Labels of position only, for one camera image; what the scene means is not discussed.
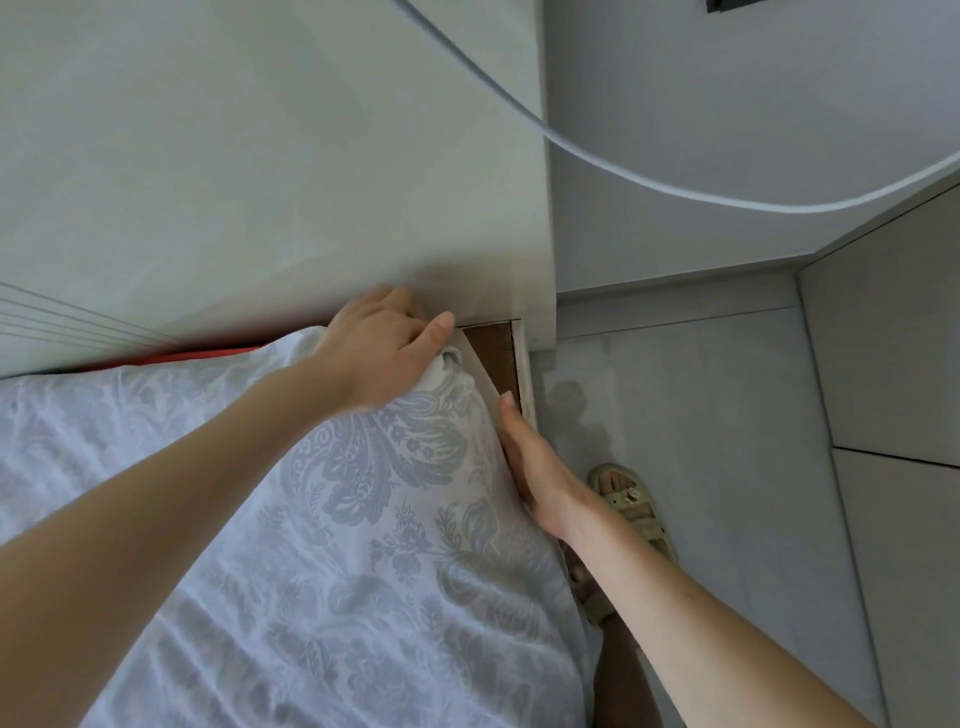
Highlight person's left hand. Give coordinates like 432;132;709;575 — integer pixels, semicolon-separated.
311;284;457;414

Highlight person's right hand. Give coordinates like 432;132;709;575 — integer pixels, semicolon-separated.
498;391;594;541

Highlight cream bed frame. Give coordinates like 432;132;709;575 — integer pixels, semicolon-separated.
458;318;538;436

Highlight red mattress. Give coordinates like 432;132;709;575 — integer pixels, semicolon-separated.
67;343;264;370

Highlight white floral bed sheet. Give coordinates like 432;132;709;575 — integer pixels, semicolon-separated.
0;326;601;728

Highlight person's right forearm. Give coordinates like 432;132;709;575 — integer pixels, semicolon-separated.
558;494;875;728

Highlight person's left forearm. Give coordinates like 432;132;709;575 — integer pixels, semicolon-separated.
0;367;354;728

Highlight person's right beige sandal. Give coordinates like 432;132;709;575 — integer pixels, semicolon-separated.
584;463;680;571

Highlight person's left leg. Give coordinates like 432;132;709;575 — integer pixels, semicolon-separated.
592;618;669;728

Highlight cream headboard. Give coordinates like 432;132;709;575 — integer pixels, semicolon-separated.
0;0;558;380

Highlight grey wardrobe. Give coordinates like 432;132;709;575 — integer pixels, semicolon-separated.
796;179;960;728

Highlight white charging cable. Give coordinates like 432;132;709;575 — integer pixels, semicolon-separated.
389;0;960;215

